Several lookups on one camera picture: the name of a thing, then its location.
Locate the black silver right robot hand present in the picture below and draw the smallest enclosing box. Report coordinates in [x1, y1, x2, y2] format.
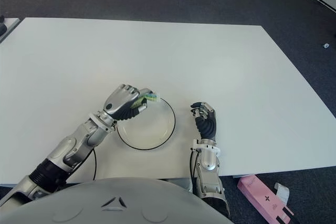
[190, 101, 217, 140]

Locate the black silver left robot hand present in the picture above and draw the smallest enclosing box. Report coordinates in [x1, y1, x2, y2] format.
[103, 84, 152, 121]

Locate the green toothpaste tube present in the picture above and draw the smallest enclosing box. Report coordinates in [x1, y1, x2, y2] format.
[131, 91, 161, 109]

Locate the white plate with black rim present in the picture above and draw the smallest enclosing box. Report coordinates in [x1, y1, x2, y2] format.
[117, 97, 176, 151]

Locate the pink cardboard box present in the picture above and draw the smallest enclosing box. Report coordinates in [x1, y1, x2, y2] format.
[237, 174, 294, 224]

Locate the white paper receipt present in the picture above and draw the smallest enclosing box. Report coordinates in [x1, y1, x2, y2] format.
[272, 182, 290, 205]

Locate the grey robot torso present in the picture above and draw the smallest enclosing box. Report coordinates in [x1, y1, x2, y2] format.
[0, 177, 234, 224]

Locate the white side table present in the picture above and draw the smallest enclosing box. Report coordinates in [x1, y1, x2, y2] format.
[0, 18, 22, 44]

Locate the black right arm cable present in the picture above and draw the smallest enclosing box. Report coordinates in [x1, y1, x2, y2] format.
[190, 150, 197, 183]

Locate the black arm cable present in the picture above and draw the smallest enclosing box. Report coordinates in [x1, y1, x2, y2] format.
[91, 147, 98, 182]
[190, 150, 197, 183]

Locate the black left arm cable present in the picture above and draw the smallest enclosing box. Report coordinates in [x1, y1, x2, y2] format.
[91, 147, 98, 182]

